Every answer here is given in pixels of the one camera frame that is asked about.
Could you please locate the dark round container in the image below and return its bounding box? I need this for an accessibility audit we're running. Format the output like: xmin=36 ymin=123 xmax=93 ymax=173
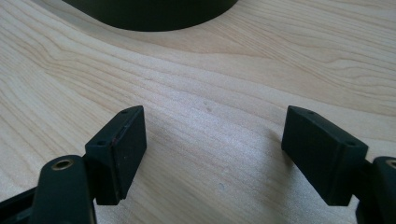
xmin=62 ymin=0 xmax=239 ymax=33

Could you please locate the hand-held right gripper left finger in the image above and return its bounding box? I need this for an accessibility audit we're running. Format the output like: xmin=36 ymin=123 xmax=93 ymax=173
xmin=84 ymin=105 xmax=148 ymax=206

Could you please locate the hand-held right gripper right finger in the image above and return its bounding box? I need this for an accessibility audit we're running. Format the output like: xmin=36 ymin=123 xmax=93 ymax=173
xmin=281 ymin=105 xmax=370 ymax=207

